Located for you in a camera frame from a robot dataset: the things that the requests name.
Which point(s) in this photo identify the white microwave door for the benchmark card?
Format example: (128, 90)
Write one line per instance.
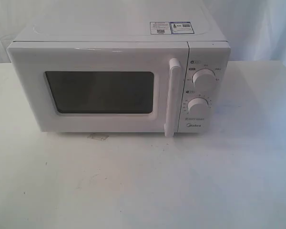
(102, 86)

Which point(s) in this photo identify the white microwave oven body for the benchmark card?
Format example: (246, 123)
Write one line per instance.
(208, 48)

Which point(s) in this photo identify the clear tape patch on table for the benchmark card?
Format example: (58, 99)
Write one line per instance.
(98, 136)

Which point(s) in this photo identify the lower white control knob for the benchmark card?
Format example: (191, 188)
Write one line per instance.
(198, 107)

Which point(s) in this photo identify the white control knob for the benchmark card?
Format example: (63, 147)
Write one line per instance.
(198, 107)
(204, 80)

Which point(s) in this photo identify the upper white control knob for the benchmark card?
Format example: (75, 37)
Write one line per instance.
(204, 80)

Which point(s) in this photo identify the blue warning sticker right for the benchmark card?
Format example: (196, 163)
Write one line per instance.
(181, 27)

